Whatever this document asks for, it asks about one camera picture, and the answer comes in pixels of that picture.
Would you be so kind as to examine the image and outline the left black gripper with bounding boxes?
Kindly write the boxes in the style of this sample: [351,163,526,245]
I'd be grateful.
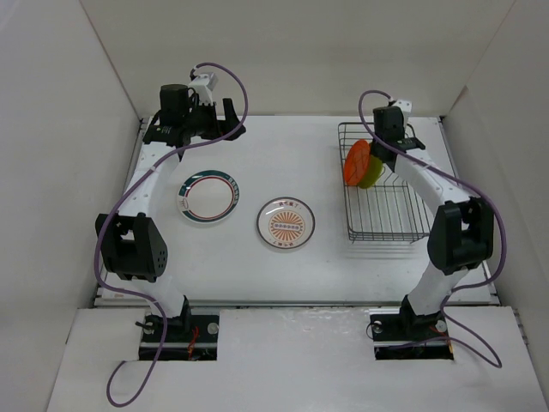
[183,97,244,142]

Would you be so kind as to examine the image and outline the white plate green rim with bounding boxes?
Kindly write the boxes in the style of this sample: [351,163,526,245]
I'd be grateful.
[177,170,240,224]

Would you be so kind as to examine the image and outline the white plate orange sunburst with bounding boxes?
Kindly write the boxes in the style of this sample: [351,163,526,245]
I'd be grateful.
[256,197,317,251]

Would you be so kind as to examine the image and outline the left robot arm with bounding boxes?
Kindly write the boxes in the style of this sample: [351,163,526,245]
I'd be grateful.
[94,73,246,341]

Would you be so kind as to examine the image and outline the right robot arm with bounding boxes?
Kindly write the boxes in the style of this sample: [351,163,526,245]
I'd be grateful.
[371,105,494,343]

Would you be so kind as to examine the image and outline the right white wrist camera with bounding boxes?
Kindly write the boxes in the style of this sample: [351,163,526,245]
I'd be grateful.
[389,99,413,126]

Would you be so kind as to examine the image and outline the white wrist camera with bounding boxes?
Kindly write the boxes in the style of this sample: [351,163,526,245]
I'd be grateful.
[389,99,413,126]
[189,72,218,106]

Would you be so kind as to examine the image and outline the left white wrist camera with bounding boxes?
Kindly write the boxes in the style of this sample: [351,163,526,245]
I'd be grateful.
[189,72,218,106]

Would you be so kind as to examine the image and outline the black wire dish rack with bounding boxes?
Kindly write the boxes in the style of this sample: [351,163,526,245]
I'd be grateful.
[335,122,439,245]

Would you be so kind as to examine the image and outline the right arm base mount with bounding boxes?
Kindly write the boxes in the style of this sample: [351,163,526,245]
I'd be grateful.
[368,313,454,361]

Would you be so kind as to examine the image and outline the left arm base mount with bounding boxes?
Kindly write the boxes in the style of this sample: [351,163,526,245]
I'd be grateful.
[136,314,220,361]

